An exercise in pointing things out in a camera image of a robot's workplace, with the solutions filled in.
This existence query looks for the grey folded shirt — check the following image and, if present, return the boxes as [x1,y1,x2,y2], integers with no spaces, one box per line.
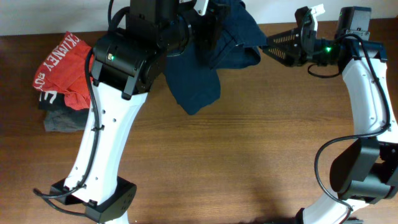
[44,109,88,133]

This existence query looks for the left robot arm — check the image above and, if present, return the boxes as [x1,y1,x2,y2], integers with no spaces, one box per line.
[41,0,230,223]

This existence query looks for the navy blue shorts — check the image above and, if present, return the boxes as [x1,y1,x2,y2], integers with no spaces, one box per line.
[164,0,267,115]

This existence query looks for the right black cable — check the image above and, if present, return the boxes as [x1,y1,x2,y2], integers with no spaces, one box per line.
[300,7,392,224]

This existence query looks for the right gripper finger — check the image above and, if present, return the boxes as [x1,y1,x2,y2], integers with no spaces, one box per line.
[261,46,305,67]
[267,28,300,50]

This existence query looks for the black folded shirt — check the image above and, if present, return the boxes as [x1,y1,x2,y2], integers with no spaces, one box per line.
[38,91,89,112]

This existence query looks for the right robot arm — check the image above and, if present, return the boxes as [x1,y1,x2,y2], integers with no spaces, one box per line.
[262,5,397,223]

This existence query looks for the red folded shirt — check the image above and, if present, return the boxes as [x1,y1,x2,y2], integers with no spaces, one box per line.
[32,32,91,110]

